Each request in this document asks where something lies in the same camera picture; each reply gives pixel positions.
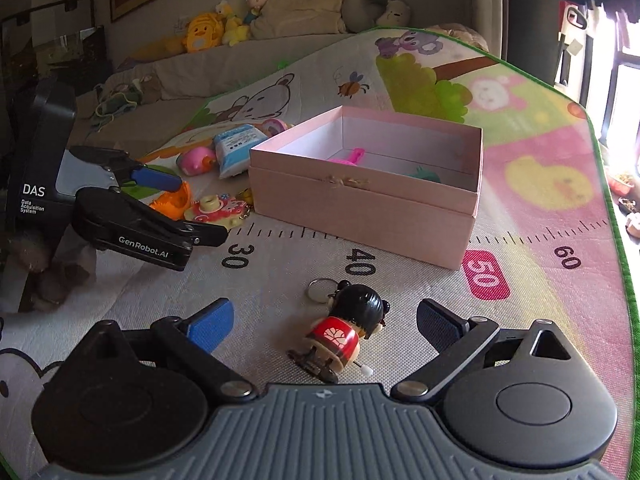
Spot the dark glass cabinet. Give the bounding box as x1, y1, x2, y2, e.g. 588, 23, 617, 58
0, 0, 114, 111

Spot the small yellow plush duck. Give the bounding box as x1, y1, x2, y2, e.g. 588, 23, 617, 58
215, 2, 251, 47

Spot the grey curtain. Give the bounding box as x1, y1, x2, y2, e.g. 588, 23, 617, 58
499, 0, 562, 87

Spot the wind-up doll with keyring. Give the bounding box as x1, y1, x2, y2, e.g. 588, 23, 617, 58
287, 278, 389, 384

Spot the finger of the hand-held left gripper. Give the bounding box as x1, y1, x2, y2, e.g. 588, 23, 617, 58
69, 145, 184, 194
112, 191, 229, 248

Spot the person's left hand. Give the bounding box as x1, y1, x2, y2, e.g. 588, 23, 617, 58
7, 235, 98, 312

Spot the plant pot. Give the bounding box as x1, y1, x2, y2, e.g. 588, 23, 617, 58
607, 172, 640, 197

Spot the yellow and pink donut keychain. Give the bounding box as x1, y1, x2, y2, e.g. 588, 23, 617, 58
183, 187, 256, 231

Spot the beige sofa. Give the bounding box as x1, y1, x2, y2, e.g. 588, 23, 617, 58
70, 0, 492, 162

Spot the beige pillow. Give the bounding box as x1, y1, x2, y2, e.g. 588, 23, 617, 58
249, 0, 349, 41

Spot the orange toy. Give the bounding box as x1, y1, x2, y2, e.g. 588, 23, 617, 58
147, 180, 194, 220

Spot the beige plush toy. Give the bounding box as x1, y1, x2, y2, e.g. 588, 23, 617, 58
439, 23, 489, 52

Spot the pink cardboard box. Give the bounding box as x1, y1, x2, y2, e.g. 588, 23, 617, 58
248, 105, 485, 270

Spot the grey plush sheep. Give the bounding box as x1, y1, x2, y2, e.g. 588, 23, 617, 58
341, 0, 397, 34

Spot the green toy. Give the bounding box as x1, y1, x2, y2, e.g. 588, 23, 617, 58
404, 165, 444, 184

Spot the round pink toy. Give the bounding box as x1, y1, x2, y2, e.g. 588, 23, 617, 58
177, 147, 217, 177

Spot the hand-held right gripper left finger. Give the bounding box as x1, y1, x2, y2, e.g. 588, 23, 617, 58
65, 298, 258, 404

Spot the pink scoop toy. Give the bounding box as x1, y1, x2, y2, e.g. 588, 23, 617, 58
327, 147, 369, 167

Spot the cartoon play mat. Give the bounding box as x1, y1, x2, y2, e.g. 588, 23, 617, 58
0, 27, 640, 480

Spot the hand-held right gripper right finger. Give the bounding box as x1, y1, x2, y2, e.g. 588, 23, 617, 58
390, 298, 574, 404

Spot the brown-haired cartoon doll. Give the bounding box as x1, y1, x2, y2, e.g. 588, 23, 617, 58
243, 0, 271, 26

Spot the large yellow plush toy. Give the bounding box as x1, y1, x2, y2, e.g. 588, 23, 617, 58
182, 13, 226, 54

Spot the grey plush bear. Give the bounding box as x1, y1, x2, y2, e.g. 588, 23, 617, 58
375, 0, 414, 27

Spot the white green toy block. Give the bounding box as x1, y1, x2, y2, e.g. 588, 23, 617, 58
213, 123, 266, 181

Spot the white red toy piece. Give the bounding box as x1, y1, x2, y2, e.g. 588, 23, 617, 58
260, 118, 294, 137

